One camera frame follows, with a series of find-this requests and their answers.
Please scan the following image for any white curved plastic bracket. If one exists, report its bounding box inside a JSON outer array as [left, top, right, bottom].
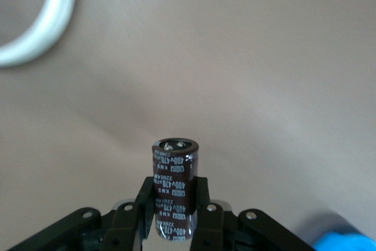
[[0, 0, 78, 68]]

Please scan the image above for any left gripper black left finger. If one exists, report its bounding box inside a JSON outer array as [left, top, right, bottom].
[[5, 176, 157, 251]]

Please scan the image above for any black terminal block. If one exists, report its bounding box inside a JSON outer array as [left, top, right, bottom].
[[150, 136, 200, 242]]

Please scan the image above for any brown table mat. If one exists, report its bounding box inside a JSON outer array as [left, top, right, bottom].
[[0, 0, 376, 251]]

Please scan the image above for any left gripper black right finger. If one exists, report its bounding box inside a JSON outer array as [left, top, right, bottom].
[[187, 175, 318, 251]]

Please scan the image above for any blue plastic tray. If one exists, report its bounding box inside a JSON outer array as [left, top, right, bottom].
[[311, 231, 376, 251]]

